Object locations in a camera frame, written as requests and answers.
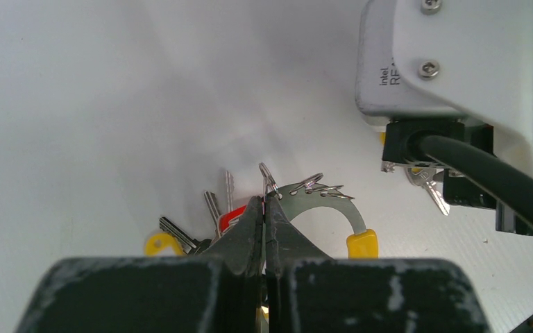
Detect right black camera cable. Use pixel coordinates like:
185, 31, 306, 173
381, 119, 533, 251

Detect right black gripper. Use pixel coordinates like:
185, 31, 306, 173
441, 27, 533, 237

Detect red and yellow tagged keys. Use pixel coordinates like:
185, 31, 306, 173
380, 131, 450, 216

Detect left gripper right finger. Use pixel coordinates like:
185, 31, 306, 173
264, 197, 490, 332

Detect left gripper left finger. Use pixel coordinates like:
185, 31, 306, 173
17, 196, 263, 332

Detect metal key organizer ring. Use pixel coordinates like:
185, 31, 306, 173
144, 162, 380, 261

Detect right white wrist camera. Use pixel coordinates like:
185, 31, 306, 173
355, 1, 533, 178

